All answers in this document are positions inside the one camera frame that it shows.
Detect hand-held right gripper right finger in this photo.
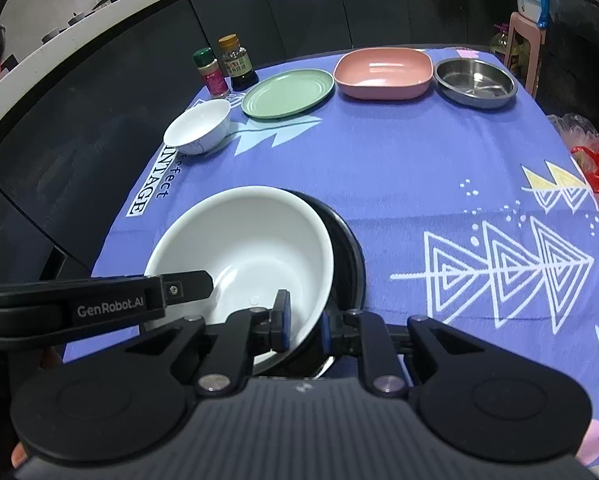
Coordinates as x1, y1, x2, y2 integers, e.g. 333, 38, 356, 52
320, 309, 486, 399

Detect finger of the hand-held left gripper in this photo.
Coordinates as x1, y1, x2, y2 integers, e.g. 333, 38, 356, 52
161, 269, 215, 307

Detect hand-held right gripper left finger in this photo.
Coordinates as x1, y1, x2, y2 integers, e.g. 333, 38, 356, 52
124, 289, 294, 397

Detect large white bowl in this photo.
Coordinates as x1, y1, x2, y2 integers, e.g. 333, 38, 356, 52
143, 186, 336, 377

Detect black plate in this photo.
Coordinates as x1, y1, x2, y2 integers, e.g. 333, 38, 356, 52
266, 189, 366, 380

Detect small white bowl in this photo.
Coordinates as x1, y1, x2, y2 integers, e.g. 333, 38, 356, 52
163, 98, 233, 156

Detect green plate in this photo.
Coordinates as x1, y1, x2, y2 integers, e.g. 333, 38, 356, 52
241, 68, 337, 121

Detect pink square bowl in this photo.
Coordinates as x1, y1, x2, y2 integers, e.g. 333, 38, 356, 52
333, 47, 435, 101

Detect stainless steel bowl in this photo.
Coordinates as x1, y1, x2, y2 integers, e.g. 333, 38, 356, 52
433, 57, 519, 110

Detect purple printed tablecloth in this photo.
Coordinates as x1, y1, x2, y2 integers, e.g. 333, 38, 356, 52
62, 44, 599, 472

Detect green-lidded spice jar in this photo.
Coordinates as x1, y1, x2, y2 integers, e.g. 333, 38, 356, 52
192, 47, 230, 99

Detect soy sauce bottle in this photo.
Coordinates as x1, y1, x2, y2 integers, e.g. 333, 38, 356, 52
217, 34, 260, 92

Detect white kitchen counter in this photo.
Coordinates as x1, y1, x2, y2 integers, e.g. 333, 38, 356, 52
0, 0, 220, 128

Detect clear plastic bag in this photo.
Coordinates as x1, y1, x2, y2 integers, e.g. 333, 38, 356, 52
548, 112, 599, 150

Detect plastic bottle under stool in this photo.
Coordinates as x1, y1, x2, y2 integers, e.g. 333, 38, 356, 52
490, 24, 526, 69

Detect pink plastic stool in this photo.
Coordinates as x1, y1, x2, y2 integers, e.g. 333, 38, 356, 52
506, 11, 549, 99

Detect clear plastic storage container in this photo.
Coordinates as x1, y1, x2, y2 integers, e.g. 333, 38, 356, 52
513, 0, 548, 24

